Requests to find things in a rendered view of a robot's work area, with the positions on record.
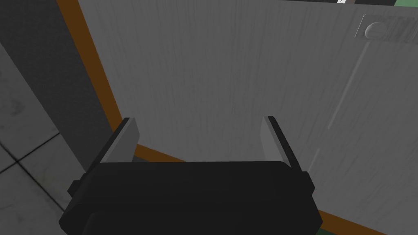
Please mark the grey door leaf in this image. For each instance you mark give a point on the grey door leaf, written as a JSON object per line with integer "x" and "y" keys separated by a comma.
{"x": 212, "y": 81}

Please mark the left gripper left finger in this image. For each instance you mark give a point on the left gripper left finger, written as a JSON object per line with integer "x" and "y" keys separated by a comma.
{"x": 121, "y": 143}

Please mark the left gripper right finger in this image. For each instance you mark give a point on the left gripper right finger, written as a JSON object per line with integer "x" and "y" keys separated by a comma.
{"x": 273, "y": 143}

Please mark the grey round door knob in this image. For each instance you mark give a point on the grey round door knob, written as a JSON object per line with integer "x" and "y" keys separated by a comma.
{"x": 375, "y": 31}

